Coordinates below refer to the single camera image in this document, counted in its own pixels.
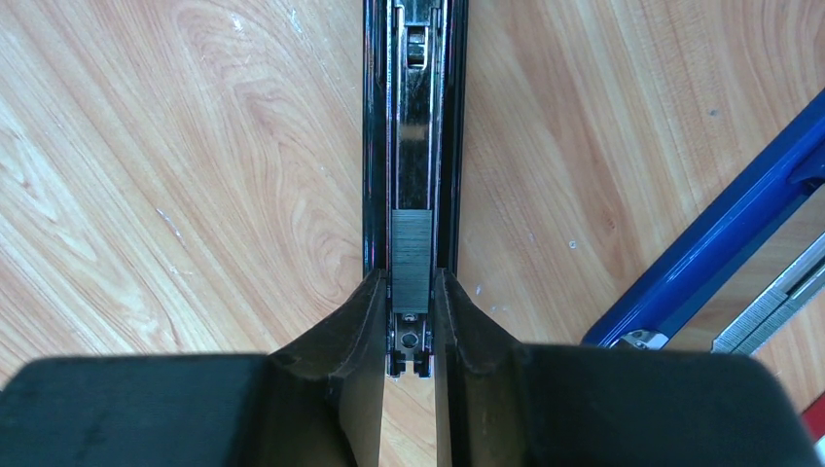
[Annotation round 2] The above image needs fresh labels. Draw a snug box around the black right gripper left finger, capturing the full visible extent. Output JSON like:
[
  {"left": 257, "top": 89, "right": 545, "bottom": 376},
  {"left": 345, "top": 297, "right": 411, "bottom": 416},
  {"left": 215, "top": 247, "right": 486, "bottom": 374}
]
[{"left": 1, "top": 271, "right": 386, "bottom": 466}]

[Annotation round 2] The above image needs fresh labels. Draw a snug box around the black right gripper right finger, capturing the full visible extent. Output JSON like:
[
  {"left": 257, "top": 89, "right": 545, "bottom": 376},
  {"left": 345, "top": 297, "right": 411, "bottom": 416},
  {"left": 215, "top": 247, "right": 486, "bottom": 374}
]
[{"left": 433, "top": 270, "right": 819, "bottom": 466}]

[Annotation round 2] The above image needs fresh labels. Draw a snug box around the blue stapler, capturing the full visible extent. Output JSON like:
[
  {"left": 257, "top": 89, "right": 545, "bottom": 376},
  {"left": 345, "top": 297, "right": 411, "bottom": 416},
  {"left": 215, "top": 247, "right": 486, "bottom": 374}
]
[{"left": 582, "top": 93, "right": 824, "bottom": 347}]

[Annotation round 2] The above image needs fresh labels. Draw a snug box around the black stapler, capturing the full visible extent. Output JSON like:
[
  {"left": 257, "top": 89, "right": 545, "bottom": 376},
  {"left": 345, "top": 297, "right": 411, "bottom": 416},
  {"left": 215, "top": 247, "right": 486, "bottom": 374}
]
[{"left": 362, "top": 0, "right": 469, "bottom": 377}]

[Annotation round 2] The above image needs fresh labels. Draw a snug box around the white red staple box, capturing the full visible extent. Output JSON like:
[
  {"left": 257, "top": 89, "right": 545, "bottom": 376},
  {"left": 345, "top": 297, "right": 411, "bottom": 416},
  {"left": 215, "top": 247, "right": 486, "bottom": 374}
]
[{"left": 801, "top": 393, "right": 825, "bottom": 443}]

